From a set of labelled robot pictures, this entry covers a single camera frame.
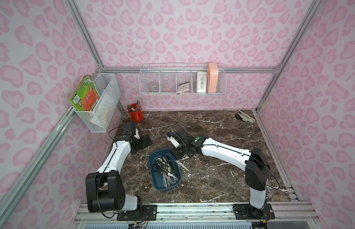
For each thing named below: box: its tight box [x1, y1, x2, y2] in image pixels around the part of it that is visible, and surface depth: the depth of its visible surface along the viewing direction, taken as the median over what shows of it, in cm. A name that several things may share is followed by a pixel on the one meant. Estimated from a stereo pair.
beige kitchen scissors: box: [165, 172, 180, 184], surface depth 86 cm
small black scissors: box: [157, 164, 177, 178], surface depth 86 cm
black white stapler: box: [234, 110, 256, 125], surface depth 115 cm
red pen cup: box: [128, 108, 144, 123], surface depth 116 cm
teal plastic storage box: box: [148, 147, 182, 192], surface depth 86 cm
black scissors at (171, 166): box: [166, 161, 178, 173], surface depth 89 cm
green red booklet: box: [68, 75, 101, 112], surface depth 73 cm
